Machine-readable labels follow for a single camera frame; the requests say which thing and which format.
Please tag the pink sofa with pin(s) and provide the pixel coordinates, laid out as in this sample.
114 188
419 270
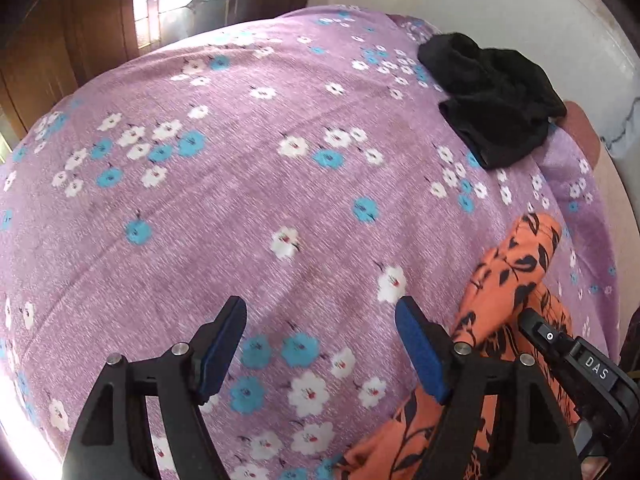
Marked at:
587 130

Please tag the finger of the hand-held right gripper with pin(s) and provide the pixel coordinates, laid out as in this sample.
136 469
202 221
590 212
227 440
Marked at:
547 335

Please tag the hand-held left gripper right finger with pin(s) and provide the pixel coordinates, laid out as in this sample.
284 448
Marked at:
422 355

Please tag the purple floral bedsheet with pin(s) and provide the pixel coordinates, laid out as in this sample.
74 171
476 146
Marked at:
200 210

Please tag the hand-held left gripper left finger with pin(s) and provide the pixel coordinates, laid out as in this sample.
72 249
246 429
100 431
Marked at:
220 355

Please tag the orange black floral blouse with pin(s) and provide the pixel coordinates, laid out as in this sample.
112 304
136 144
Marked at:
505 270

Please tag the black crumpled cloth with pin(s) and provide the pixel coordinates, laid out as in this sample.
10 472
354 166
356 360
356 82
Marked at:
495 105

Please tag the wooden door with stained glass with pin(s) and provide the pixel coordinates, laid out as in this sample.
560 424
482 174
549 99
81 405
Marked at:
75 35

